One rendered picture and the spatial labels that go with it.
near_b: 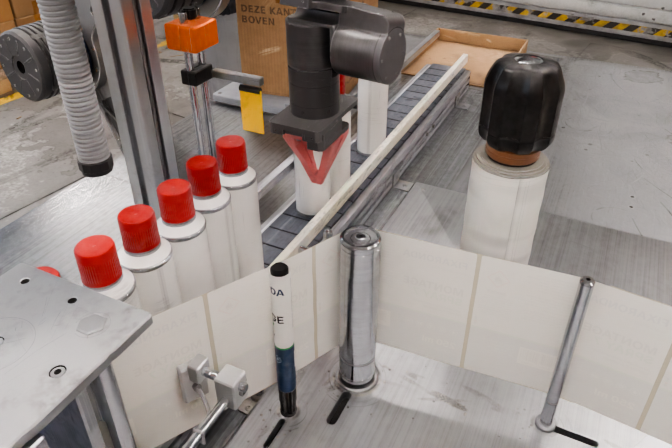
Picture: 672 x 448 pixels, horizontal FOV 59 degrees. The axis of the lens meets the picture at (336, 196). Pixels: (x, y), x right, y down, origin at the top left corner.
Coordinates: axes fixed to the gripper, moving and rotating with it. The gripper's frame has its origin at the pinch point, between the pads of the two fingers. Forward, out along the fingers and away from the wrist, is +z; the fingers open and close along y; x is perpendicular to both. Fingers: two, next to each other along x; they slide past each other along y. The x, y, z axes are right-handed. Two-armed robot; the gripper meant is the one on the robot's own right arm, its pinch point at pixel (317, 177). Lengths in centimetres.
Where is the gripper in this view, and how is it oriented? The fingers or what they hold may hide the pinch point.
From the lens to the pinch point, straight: 73.1
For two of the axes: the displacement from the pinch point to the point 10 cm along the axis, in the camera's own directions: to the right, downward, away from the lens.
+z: 0.1, 8.4, 5.5
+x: -9.0, -2.4, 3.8
